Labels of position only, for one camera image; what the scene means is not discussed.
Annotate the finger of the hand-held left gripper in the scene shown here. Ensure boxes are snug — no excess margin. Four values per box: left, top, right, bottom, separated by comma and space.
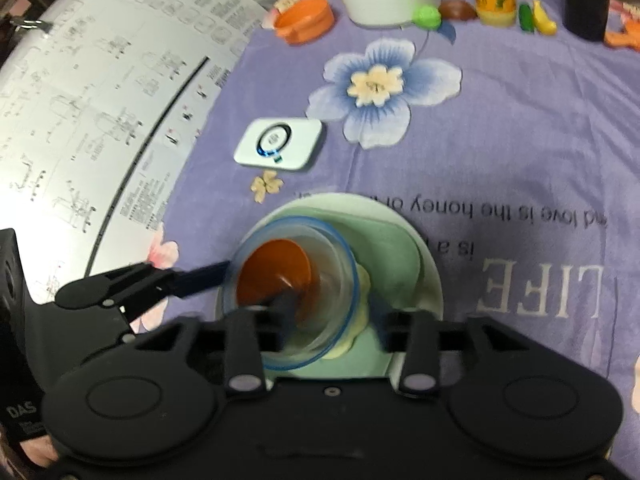
121, 296, 172, 334
54, 261, 232, 311

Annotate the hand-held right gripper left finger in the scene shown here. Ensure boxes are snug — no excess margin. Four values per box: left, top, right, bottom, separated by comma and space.
115, 292, 302, 397

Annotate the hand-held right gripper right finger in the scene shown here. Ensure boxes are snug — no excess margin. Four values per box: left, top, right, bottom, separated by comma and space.
379, 309, 532, 397

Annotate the orange plastic bowl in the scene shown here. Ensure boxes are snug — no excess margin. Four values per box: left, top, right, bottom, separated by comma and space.
236, 240, 314, 328

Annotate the translucent blue plastic bowl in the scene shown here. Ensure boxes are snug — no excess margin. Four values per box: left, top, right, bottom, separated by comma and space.
227, 216, 359, 372

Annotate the round light green plate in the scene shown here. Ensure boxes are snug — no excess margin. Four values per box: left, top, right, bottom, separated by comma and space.
214, 192, 445, 382

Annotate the white pocket router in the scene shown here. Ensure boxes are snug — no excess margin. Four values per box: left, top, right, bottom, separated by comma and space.
233, 117, 324, 170

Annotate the white printed instruction sheet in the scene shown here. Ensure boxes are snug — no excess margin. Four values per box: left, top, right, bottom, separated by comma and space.
0, 0, 269, 307

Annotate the purple floral bed sheet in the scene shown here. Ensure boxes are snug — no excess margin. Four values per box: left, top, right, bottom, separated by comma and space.
90, 0, 640, 480

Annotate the small orange toy pot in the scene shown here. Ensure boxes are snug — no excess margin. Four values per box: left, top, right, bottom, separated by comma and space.
274, 0, 335, 44

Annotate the small light green toy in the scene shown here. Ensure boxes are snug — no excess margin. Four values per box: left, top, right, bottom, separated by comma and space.
412, 5, 443, 30

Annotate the small brown toy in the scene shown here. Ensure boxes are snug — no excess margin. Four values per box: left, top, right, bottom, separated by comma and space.
439, 0, 479, 22

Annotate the yellow toy banana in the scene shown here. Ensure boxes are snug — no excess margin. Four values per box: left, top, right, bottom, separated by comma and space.
531, 0, 559, 37

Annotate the orange toy pan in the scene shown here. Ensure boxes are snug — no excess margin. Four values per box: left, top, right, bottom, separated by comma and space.
604, 10, 640, 52

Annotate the black bottle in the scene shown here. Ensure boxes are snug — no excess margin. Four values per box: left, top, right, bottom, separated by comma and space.
564, 0, 614, 43

